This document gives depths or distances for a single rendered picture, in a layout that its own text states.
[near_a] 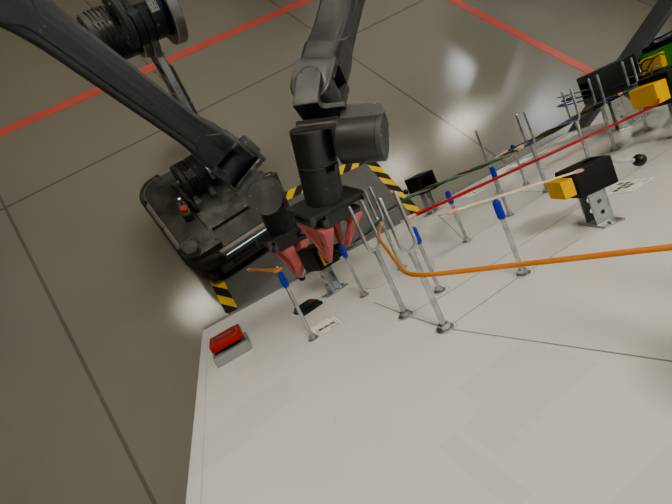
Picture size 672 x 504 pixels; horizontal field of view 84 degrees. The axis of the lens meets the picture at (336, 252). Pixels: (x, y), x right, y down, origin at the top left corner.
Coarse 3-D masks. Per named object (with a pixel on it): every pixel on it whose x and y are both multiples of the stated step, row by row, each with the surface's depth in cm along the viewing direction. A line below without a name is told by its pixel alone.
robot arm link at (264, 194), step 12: (252, 144) 64; (252, 168) 61; (252, 180) 58; (264, 180) 58; (276, 180) 63; (252, 192) 58; (264, 192) 58; (276, 192) 59; (252, 204) 59; (264, 204) 59; (276, 204) 59
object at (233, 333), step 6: (228, 330) 58; (234, 330) 57; (240, 330) 56; (216, 336) 58; (222, 336) 57; (228, 336) 55; (234, 336) 55; (240, 336) 56; (210, 342) 56; (216, 342) 55; (222, 342) 55; (228, 342) 55; (234, 342) 56; (210, 348) 54; (216, 348) 55; (222, 348) 55; (228, 348) 56
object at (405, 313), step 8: (360, 200) 40; (352, 216) 40; (368, 216) 41; (360, 232) 40; (376, 232) 41; (368, 248) 41; (376, 248) 41; (376, 256) 41; (384, 264) 41; (384, 272) 42; (392, 280) 42; (392, 288) 42; (400, 304) 42; (400, 312) 43; (408, 312) 42
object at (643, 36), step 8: (664, 0) 84; (656, 8) 86; (664, 8) 85; (648, 16) 88; (656, 16) 87; (664, 16) 86; (648, 24) 89; (656, 24) 88; (640, 32) 91; (648, 32) 90; (656, 32) 90; (632, 40) 93; (640, 40) 92; (648, 40) 91; (632, 48) 94; (640, 48) 92; (624, 56) 96; (640, 56) 96; (592, 104) 108; (592, 112) 109; (584, 120) 112; (592, 120) 113; (576, 128) 116
